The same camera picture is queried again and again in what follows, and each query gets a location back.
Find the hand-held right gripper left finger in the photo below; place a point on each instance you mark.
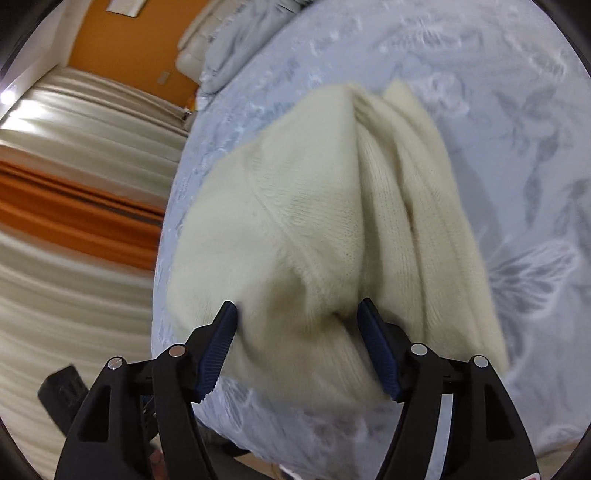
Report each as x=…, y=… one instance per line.
x=217, y=351

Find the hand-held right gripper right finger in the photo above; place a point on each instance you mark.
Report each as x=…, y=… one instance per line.
x=379, y=353

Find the cream knit cardigan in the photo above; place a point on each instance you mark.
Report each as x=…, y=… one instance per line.
x=323, y=207

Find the beige curtain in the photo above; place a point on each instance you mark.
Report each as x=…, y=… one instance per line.
x=69, y=323

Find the orange curtain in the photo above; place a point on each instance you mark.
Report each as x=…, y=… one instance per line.
x=69, y=203

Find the nightstand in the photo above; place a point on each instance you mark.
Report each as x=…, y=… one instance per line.
x=191, y=108

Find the bed with blue butterfly sheet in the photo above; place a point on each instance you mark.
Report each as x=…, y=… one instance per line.
x=508, y=138

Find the beige padded headboard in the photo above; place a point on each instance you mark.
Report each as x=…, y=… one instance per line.
x=194, y=55

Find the grey-blue duvet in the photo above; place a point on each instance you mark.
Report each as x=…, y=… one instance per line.
x=240, y=50

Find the wall socket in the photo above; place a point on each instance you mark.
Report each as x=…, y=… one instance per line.
x=163, y=77

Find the wall picture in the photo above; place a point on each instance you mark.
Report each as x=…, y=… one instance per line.
x=124, y=5

